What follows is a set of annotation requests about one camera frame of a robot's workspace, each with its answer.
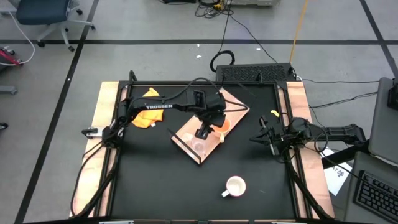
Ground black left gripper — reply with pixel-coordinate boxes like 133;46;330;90
194;92;228;140

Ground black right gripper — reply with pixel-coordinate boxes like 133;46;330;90
249;115;290;157

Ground peach plastic mug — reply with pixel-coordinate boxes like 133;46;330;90
211;118;233;144

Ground clear plastic cup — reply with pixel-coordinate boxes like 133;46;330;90
190;138;208;156

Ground white mug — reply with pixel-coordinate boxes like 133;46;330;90
221;175;247;198

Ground black perforated computer case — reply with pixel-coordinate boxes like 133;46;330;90
215;63;297;83

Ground orange cloth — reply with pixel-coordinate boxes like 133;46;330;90
131;87;165;129

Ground black desk leg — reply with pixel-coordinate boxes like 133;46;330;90
322;141;371;169

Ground white printed paper sheet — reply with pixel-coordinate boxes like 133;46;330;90
320;147;354;197

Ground black table mat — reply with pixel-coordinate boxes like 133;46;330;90
119;85;295;218

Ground grey power strip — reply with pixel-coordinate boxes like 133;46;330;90
229;0;281;7

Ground grey desk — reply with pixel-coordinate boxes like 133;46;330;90
343;151;398;224
368;77;398;164

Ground black keyboard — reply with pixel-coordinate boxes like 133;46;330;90
354;170;398;223

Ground black desk device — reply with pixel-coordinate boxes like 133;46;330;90
387;86;398;110

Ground blue office chair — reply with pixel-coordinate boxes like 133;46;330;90
15;0;96;53

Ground grey furniture foot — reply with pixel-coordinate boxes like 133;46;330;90
0;85;19;95

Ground red device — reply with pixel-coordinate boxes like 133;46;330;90
0;45;23;67

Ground wooden shelf with black frame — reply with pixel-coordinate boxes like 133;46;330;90
167;82;258;165

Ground coiled black cable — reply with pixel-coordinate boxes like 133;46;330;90
209;9;236;73

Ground thick black cable hose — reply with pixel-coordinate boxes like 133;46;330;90
284;152;332;220
70;146;121;218

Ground tangled black cables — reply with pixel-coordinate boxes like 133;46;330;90
194;0;234;19

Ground yellow cable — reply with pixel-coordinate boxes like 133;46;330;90
289;0;310;65

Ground white cable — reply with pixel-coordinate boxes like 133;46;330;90
0;0;37;67

